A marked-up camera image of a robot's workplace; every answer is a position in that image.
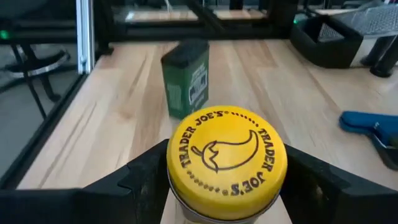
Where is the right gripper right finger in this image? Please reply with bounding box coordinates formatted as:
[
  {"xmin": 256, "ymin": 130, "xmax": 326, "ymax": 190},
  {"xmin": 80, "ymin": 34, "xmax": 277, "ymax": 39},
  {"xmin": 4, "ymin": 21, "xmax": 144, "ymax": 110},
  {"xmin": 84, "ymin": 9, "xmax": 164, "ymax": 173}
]
[{"xmin": 279, "ymin": 144, "xmax": 398, "ymax": 224}]

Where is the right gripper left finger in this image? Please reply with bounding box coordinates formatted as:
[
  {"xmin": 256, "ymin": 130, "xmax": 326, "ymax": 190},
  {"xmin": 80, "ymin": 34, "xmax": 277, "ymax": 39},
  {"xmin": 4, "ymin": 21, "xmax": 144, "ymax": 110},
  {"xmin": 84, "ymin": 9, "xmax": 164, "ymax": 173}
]
[{"xmin": 0, "ymin": 139, "xmax": 171, "ymax": 224}]

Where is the yellow-lid chili onion spice jar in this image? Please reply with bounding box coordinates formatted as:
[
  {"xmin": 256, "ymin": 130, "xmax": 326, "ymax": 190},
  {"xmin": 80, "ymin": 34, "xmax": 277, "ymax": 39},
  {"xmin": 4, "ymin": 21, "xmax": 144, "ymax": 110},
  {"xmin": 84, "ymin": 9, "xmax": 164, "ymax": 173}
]
[{"xmin": 166, "ymin": 105, "xmax": 289, "ymax": 224}]

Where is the blue T-shaped hand tool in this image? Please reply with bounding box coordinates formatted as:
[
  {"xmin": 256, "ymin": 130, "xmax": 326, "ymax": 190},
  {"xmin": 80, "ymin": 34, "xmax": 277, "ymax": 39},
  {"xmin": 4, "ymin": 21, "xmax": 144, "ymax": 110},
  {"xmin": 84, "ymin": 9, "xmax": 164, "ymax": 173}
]
[{"xmin": 338, "ymin": 111, "xmax": 398, "ymax": 171}]

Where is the office chair base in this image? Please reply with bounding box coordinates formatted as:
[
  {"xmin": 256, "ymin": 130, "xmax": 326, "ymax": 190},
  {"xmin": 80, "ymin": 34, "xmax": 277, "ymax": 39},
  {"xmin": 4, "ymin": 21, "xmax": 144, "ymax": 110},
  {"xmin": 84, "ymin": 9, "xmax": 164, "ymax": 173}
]
[{"xmin": 0, "ymin": 43, "xmax": 71, "ymax": 121}]

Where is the black wire mesh basket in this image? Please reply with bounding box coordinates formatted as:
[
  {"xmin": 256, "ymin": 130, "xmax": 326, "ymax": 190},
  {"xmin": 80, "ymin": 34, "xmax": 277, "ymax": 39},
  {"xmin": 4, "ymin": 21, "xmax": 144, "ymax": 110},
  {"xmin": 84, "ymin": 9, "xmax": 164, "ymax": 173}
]
[{"xmin": 290, "ymin": 2, "xmax": 398, "ymax": 70}]

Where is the silver aluminium rig post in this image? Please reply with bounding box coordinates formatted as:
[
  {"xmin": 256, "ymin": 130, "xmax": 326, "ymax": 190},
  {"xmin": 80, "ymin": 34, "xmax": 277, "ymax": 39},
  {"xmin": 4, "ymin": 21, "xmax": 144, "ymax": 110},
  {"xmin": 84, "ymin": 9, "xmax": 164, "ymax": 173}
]
[{"xmin": 76, "ymin": 0, "xmax": 96, "ymax": 75}]

